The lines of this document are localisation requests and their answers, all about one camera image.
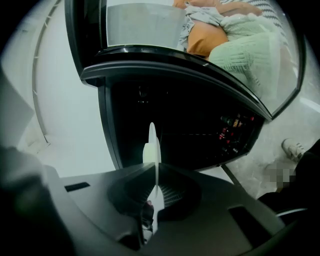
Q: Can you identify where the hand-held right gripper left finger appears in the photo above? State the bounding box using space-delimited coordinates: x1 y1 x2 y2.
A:
49 162 157 256

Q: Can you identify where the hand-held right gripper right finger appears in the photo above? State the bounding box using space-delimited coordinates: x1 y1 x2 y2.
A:
149 162 286 256

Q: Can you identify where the white round plate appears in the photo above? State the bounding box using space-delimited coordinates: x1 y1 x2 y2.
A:
148 121 166 235

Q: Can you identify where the row of small dark bottles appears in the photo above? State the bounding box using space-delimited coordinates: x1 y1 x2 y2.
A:
217 113 256 155

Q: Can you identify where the person's black trouser leg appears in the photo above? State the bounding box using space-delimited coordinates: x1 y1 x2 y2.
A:
257 139 320 221

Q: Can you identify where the white sneaker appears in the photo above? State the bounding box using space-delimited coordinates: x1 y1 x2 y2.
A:
281 138 307 162

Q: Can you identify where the green knitted blanket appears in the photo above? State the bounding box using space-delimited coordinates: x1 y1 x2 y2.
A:
208 13 285 100

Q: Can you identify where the gray crumpled cloth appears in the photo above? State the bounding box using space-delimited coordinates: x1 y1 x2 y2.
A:
178 4 226 50

